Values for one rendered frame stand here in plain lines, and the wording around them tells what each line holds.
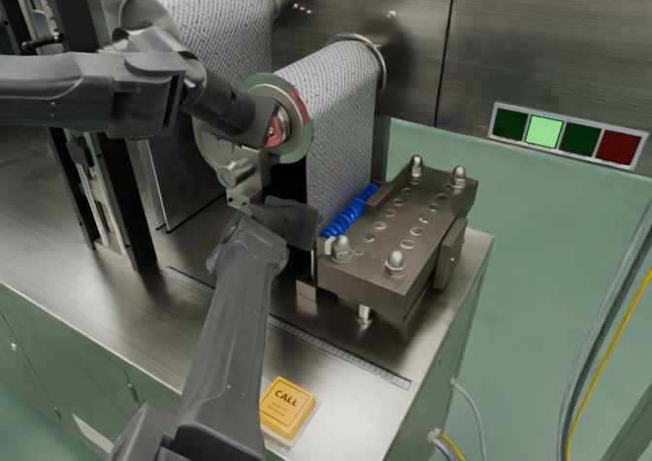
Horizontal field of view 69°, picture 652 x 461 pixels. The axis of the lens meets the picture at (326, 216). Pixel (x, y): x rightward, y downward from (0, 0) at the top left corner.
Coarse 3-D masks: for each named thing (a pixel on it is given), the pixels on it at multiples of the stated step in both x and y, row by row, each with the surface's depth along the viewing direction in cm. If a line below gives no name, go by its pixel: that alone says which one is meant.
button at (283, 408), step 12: (276, 384) 73; (288, 384) 73; (264, 396) 72; (276, 396) 72; (288, 396) 72; (300, 396) 72; (312, 396) 72; (264, 408) 70; (276, 408) 70; (288, 408) 70; (300, 408) 70; (264, 420) 69; (276, 420) 69; (288, 420) 69; (300, 420) 69; (276, 432) 69; (288, 432) 67
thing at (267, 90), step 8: (376, 72) 89; (376, 80) 90; (256, 88) 73; (264, 88) 72; (272, 88) 71; (272, 96) 72; (280, 96) 71; (288, 96) 70; (288, 104) 71; (288, 112) 72; (296, 112) 71; (296, 120) 72; (296, 128) 72; (296, 136) 73; (288, 144) 75; (296, 144) 74; (272, 152) 78; (280, 152) 77; (288, 152) 76
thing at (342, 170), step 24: (360, 120) 88; (336, 144) 82; (360, 144) 91; (312, 168) 78; (336, 168) 85; (360, 168) 95; (312, 192) 80; (336, 192) 88; (360, 192) 99; (336, 216) 92
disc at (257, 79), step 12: (252, 84) 73; (276, 84) 71; (288, 84) 69; (300, 96) 69; (300, 108) 70; (312, 132) 72; (300, 144) 74; (276, 156) 78; (288, 156) 77; (300, 156) 75
